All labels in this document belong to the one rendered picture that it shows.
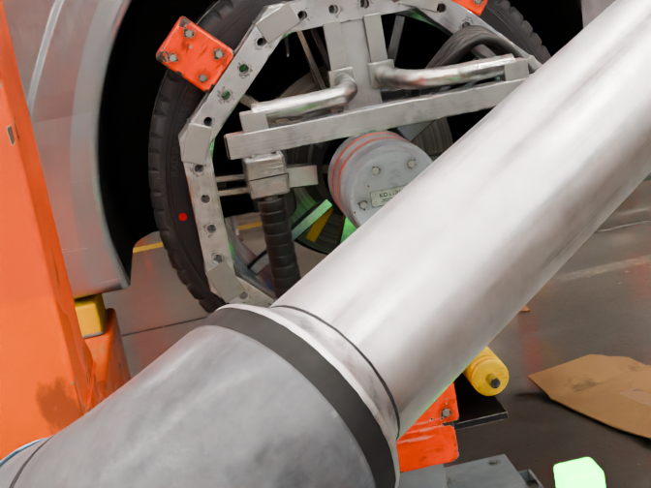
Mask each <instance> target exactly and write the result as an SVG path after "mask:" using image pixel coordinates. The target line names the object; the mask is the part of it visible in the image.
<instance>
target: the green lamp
mask: <svg viewBox="0 0 651 488"><path fill-rule="evenodd" d="M554 474H555V481H556V488H605V476H604V472H603V471H602V470H601V469H600V468H599V466H598V465H597V464H596V463H595V462H594V461H593V460H592V459H591V458H589V457H586V458H581V459H577V460H573V461H569V462H565V463H561V464H557V465H555V466H554Z"/></svg>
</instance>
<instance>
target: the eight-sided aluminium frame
mask: <svg viewBox="0 0 651 488"><path fill-rule="evenodd" d="M360 1H361V0H294V1H289V2H286V1H282V2H281V3H278V4H273V5H268V6H264V7H263V9H262V10H261V12H260V13H259V15H258V16H257V18H256V19H255V20H253V21H252V23H253V24H252V25H251V27H250V28H249V30H248V31H247V33H246V34H245V36H244V37H243V39H242V40H241V42H240V43H239V45H238V46H237V48H236V49H235V51H234V52H235V57H234V58H233V60H232V62H231V63H230V65H229V66H228V68H227V69H226V70H225V71H224V73H223V74H222V76H221V77H220V79H219V80H218V82H217V83H216V85H215V86H214V88H213V89H212V91H211V92H210V93H208V94H207V93H206V94H205V95H204V97H203V98H202V100H201V102H200V103H199V105H198V106H197V108H196V109H195V111H194V112H193V114H192V115H191V117H190V118H187V123H186V124H185V126H184V127H183V129H182V130H181V132H180V133H179V135H178V140H179V145H180V150H181V153H180V155H181V161H182V162H183V164H184V168H185V173H186V177H187V182H188V187H189V192H190V197H191V201H192V205H193V210H194V215H195V219H196V224H197V229H198V234H199V238H200V243H201V251H202V256H203V260H204V263H203V266H204V272H205V275H206V276H207V279H208V284H209V288H210V291H211V292H213V293H214V294H216V295H218V296H219V297H221V298H222V299H224V301H225V302H226V303H228V302H229V303H230V304H245V305H251V306H257V307H263V308H269V307H270V306H271V305H272V304H273V303H274V302H273V298H274V297H276V295H275V292H274V291H272V290H270V289H269V288H267V287H266V286H264V285H262V284H261V283H259V282H258V281H256V280H255V279H253V278H251V277H250V276H248V275H247V274H245V273H244V272H242V271H240V270H239V269H237V268H236V267H234V266H233V260H232V255H231V250H230V245H229V240H228V236H227V231H226V226H225V221H224V216H223V211H222V207H221V202H220V198H219V193H218V188H217V183H216V178H215V173H214V168H213V164H212V159H211V154H210V150H209V145H210V144H211V142H212V141H213V140H214V139H215V137H216V136H217V134H218V133H219V131H220V130H221V128H222V127H223V125H224V124H225V122H226V121H227V120H228V118H229V117H230V115H231V114H232V112H233V110H234V109H235V107H236V106H237V104H238V103H239V101H240V100H241V98H242V97H243V95H244V94H245V92H246V91H247V89H248V88H249V86H250V85H251V83H252V82H253V80H254V79H255V77H256V76H257V74H258V73H259V71H260V70H261V68H262V67H263V65H264V63H265V62H266V60H267V59H268V57H269V56H270V54H271V53H272V52H273V50H274V49H275V48H276V47H277V45H278V44H279V42H280V41H281V39H282V38H283V36H284V35H285V34H286V33H291V32H296V31H301V30H306V29H311V28H317V27H322V26H323V23H327V22H332V21H337V20H340V23H342V22H347V21H352V20H358V19H363V16H364V15H372V14H377V13H380V14H381V15H387V14H392V13H398V12H403V11H408V10H413V11H415V12H416V13H417V14H419V15H420V16H422V17H423V18H425V19H426V20H427V21H429V22H430V23H431V24H433V25H434V26H436V27H437V28H438V29H440V30H441V31H443V32H444V33H445V34H447V35H448V36H449V37H451V36H452V35H453V34H454V33H456V32H457V31H458V30H460V29H462V28H464V27H467V26H470V25H480V26H484V27H486V28H488V29H490V30H492V31H493V32H495V33H496V34H497V35H499V36H500V37H501V38H503V39H504V40H506V41H508V42H509V43H510V44H511V45H513V46H514V47H515V48H516V49H517V50H518V51H519V52H520V53H521V54H522V55H523V56H524V58H525V59H527V61H528V62H529V64H530V65H531V66H532V68H533V69H539V68H540V67H541V66H542V65H543V64H541V63H540V62H539V61H537V60H536V59H535V57H534V56H533V55H529V54H528V53H526V52H525V51H524V50H522V49H521V48H520V47H518V46H516V45H515V44H514V43H512V42H511V41H510V40H508V39H507V38H506V37H504V36H503V35H502V34H500V33H499V32H497V31H496V30H495V29H493V28H492V27H491V26H489V25H488V24H487V23H485V22H484V21H482V20H481V19H480V18H478V17H477V16H476V15H474V14H473V13H471V12H470V11H468V10H467V9H465V8H464V7H462V6H460V5H459V4H457V3H455V2H453V1H451V0H362V5H361V6H360V4H359V3H360ZM330 6H332V11H331V12H329V10H328V8H329V7H330ZM300 11H301V12H302V17H301V18H299V17H298V16H297V14H298V12H300ZM258 38H262V39H263V43H262V44H261V45H259V46H258V45H257V40H258ZM470 52H472V53H473V54H475V55H476V56H477V57H478V58H479V59H484V58H489V57H494V56H497V55H496V54H495V53H493V52H492V51H491V50H490V49H489V48H488V47H486V46H485V45H479V46H476V47H474V48H473V49H471V50H470ZM242 64H245V65H246V67H245V69H244V70H243V71H240V70H239V66H240V65H242ZM224 91H229V94H228V95H227V96H225V97H223V96H221V94H222V93H223V92H224ZM206 117H210V118H211V120H210V121H203V120H204V119H205V118H206ZM196 165H201V166H200V167H199V168H196ZM203 195H207V196H206V197H203ZM211 225H212V226H211Z"/></svg>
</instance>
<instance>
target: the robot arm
mask: <svg viewBox="0 0 651 488"><path fill-rule="evenodd" d="M581 6H582V21H583V30H582V31H580V32H579V33H578V34H577V35H576V36H575V37H574V38H573V39H571V40H570V41H569V42H568V43H567V44H566V45H565V46H563V47H562V48H561V49H560V50H559V51H558V52H557V53H555V54H554V55H553V56H552V57H551V58H550V59H549V60H548V61H546V62H545V63H544V64H543V65H542V66H541V67H540V68H539V69H537V70H536V71H535V72H534V73H533V74H532V75H531V76H529V77H528V78H527V79H526V80H525V81H524V82H523V83H522V84H520V85H519V86H518V87H517V88H516V89H515V90H514V91H512V92H511V93H510V94H509V96H508V97H507V98H506V99H504V100H503V101H502V102H501V103H500V104H499V105H498V106H496V107H495V108H493V109H492V110H491V111H490V112H489V113H488V114H486V115H485V116H484V118H483V119H482V120H481V121H480V122H478V123H477V124H476V125H475V126H474V127H473V128H472V129H471V130H469V131H468V132H467V133H466V134H465V135H464V136H463V137H461V138H460V139H459V140H458V141H457V142H456V143H455V144H453V145H452V146H451V147H450V148H449V149H448V150H447V151H446V152H444V153H443V154H442V155H441V156H440V157H439V158H438V159H437V160H435V161H434V162H433V163H432V164H431V165H430V166H429V167H428V168H426V169H425V170H424V171H423V172H422V173H421V174H420V175H418V176H417V177H416V178H415V179H414V180H413V181H412V182H410V183H409V184H408V185H407V186H406V187H405V188H404V189H403V190H401V191H400V192H399V193H398V194H397V195H396V196H395V197H394V198H392V199H391V200H390V201H389V202H388V203H387V204H386V205H384V206H383V207H382V208H381V209H380V210H379V211H378V212H377V213H375V214H374V215H373V216H372V217H371V218H370V219H369V220H368V221H366V222H365V223H364V224H363V225H362V226H361V227H360V228H358V229H357V230H356V231H355V232H354V233H353V234H352V235H350V236H349V237H348V238H347V239H346V240H345V241H344V242H343V243H341V244H340V245H339V246H338V247H337V248H336V249H335V250H334V251H332V252H331V253H330V254H329V255H328V256H327V257H326V258H325V259H323V260H322V261H321V262H320V263H319V264H318V265H317V266H315V267H314V268H313V269H312V270H311V271H310V272H309V273H307V274H306V275H305V276H304V277H303V278H302V279H301V280H299V281H298V282H297V283H296V284H295V285H294V286H293V287H292V288H290V289H289V290H288V291H287V292H286V293H285V294H283V295H282V296H281V297H280V298H279V299H278V300H277V301H275V302H274V303H273V304H272V305H271V306H270V307H269V308H263V307H257V306H251V305H245V304H228V305H225V306H222V307H220V308H218V309H217V310H215V311H214V312H213V313H211V314H210V315H209V316H208V317H206V318H205V319H204V320H203V321H202V322H201V323H199V324H198V325H197V326H196V327H195V328H194V329H192V330H191V331H190V332H189V333H188V334H186V335H185V336H184V337H183V338H182V339H180V340H179V341H178V342H177V343H175V344H174V345H173V346H172V347H171V348H169V349H168V350H167V351H165V352H164V353H163V354H162V355H161V356H159V357H158V358H157V359H156V360H154V361H153V362H152V363H151V364H150V365H148V366H147V367H146V368H145V369H143V370H142V371H141V372H140V373H139V374H137V375H136V376H135V377H133V378H132V379H131V380H129V381H128V382H126V383H125V384H124V385H123V386H121V387H120V388H119V389H117V390H116V391H115V392H113V393H112V394H111V395H109V396H108V398H107V399H105V400H104V401H103V402H101V403H100V404H99V405H97V406H96V407H95V408H93V409H92V410H91V411H90V412H88V413H86V414H85V415H84V416H82V417H81V418H79V419H78V420H76V421H75V422H73V423H72V424H70V425H69V426H67V427H66V428H65V429H63V430H62V431H60V432H58V433H56V434H54V435H52V436H50V437H48V438H44V439H40V440H36V441H33V442H30V443H28V444H26V445H24V446H22V447H20V448H18V449H17V450H15V451H13V452H12V453H10V454H9V455H8V456H6V457H5V458H4V459H3V460H1V461H0V488H397V487H398V484H399V477H400V470H399V460H398V454H397V447H396V442H397V441H398V440H399V439H400V438H401V437H402V436H403V435H404V434H405V433H406V432H407V430H408V429H409V428H410V427H411V426H412V425H413V424H414V423H415V422H416V421H417V420H418V419H419V418H420V417H421V416H422V415H423V413H424V412H425V411H426V410H427V409H428V408H429V407H430V406H431V405H432V404H433V403H434V402H435V401H436V400H437V399H438V398H439V396H440V395H441V394H442V393H443V392H444V391H445V390H446V389H447V388H448V387H449V386H450V385H451V384H452V383H453V382H454V380H455V379H456V378H457V377H458V376H459V375H460V374H461V373H462V372H463V371H464V370H465V369H466V368H467V367H468V366H469V365H470V363H471V362H472V361H473V360H474V359H475V358H476V357H477V356H478V355H479V354H480V353H481V352H482V351H483V350H484V349H485V347H486V346H487V345H488V344H489V343H490V342H491V341H492V340H493V339H494V338H495V337H496V336H497V335H498V334H499V333H500V332H501V331H502V329H503V328H504V327H505V326H506V325H507V324H508V323H509V322H510V321H511V320H512V319H513V318H514V317H515V316H516V315H517V313H518V312H519V311H520V310H521V309H522V308H523V307H524V306H525V305H526V304H527V303H528V302H529V301H530V300H531V299H532V298H533V296H534V295H535V294H536V293H537V292H538V291H539V290H540V289H541V288H542V287H543V286H544V285H545V284H546V283H547V282H548V280H549V279H550V278H551V277H552V276H553V275H554V274H555V273H556V272H557V271H558V270H559V269H560V268H561V267H562V266H563V265H564V264H565V262H566V261H567V260H568V259H569V258H570V257H571V256H572V255H573V254H574V253H575V252H576V251H577V250H578V249H579V248H580V246H581V245H582V244H583V243H584V242H585V241H586V240H587V239H588V238H589V237H590V236H591V235H592V234H593V233H594V232H595V231H596V229H597V228H598V227H599V226H600V225H601V224H602V223H603V222H604V221H605V220H606V219H607V218H608V217H609V216H610V215H611V213H612V212H613V211H614V210H615V209H616V208H617V207H618V206H619V205H620V204H621V203H622V202H623V201H624V200H625V199H626V198H627V196H628V195H629V194H630V193H631V192H632V191H633V190H634V189H635V188H636V187H637V186H638V185H639V184H640V183H641V182H642V181H643V179H644V178H645V177H646V176H647V175H648V174H649V173H650V172H651V0H581Z"/></svg>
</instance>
